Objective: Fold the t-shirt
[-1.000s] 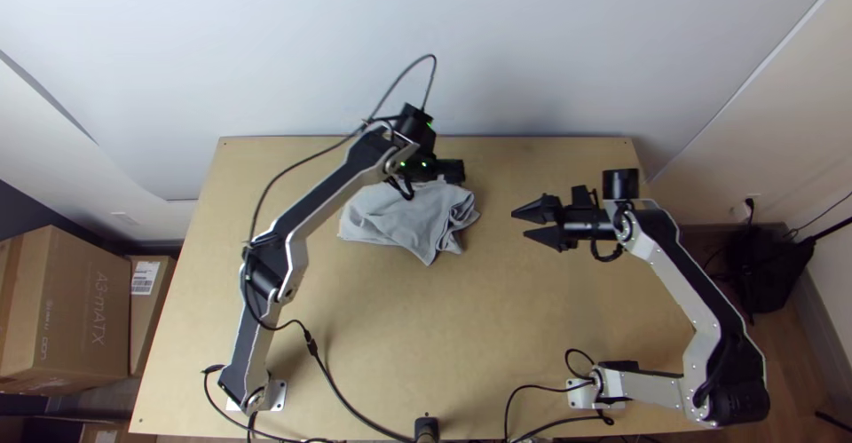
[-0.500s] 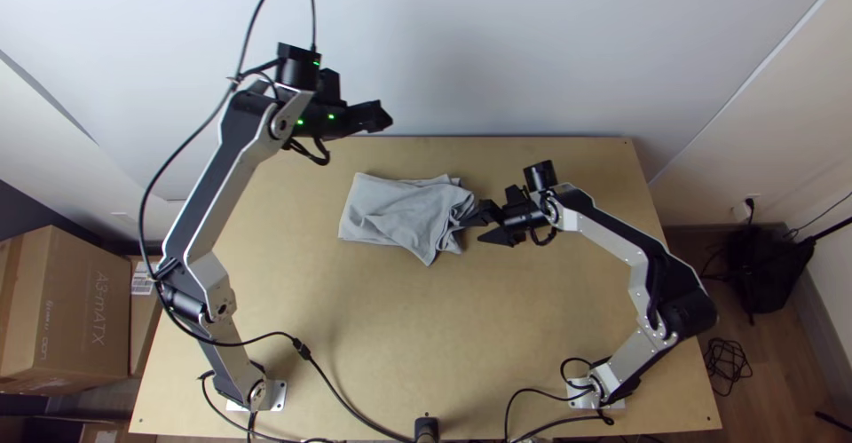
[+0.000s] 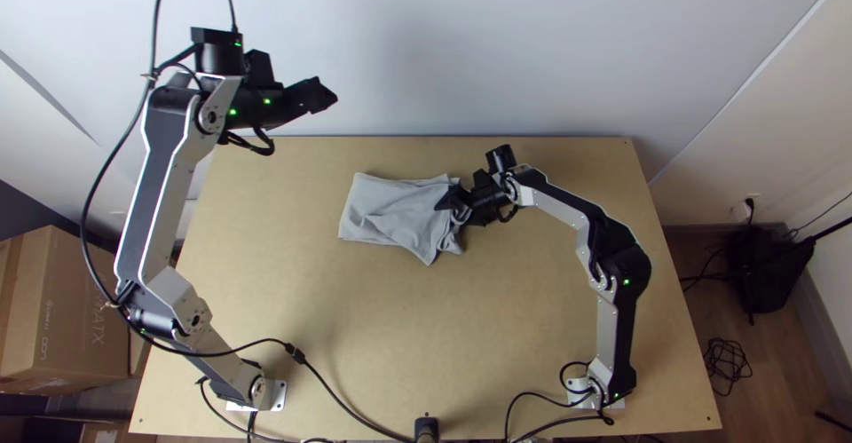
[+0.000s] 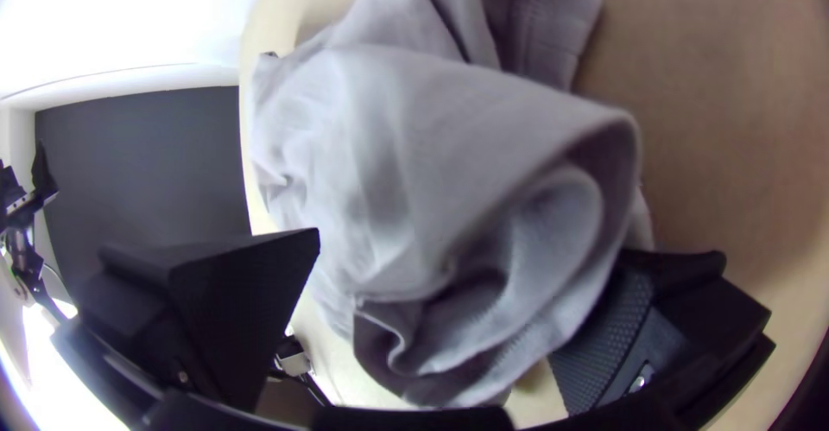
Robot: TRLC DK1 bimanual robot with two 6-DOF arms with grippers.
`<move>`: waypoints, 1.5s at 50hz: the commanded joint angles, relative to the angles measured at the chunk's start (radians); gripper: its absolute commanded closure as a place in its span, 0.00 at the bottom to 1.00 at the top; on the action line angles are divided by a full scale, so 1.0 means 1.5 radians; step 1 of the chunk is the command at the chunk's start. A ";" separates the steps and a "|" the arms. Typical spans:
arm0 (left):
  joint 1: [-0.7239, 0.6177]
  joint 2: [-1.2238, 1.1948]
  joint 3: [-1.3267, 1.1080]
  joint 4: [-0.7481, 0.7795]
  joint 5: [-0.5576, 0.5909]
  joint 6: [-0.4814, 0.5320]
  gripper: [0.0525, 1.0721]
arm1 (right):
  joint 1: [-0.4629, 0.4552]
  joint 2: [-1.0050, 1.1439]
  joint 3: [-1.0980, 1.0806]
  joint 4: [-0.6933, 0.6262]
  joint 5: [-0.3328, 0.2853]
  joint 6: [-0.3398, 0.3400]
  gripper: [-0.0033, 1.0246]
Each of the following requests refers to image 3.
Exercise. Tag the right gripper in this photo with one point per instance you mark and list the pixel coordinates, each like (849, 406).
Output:
(487, 204)

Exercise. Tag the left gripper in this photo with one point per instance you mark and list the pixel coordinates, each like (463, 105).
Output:
(274, 113)

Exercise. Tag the grey t-shirt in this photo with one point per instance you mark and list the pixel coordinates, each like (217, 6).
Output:
(393, 213)

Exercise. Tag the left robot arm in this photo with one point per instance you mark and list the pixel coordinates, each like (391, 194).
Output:
(160, 183)

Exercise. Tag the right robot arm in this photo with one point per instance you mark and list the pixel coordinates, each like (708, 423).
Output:
(566, 206)

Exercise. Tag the black bag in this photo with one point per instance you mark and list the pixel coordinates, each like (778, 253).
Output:
(765, 270)

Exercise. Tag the brown cardboard box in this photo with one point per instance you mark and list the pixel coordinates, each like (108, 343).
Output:
(53, 296)

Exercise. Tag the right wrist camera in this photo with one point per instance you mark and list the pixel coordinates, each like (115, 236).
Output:
(482, 180)

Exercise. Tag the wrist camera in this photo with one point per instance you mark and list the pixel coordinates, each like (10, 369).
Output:
(259, 69)
(482, 180)

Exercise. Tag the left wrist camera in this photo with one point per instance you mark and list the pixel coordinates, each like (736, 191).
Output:
(259, 69)

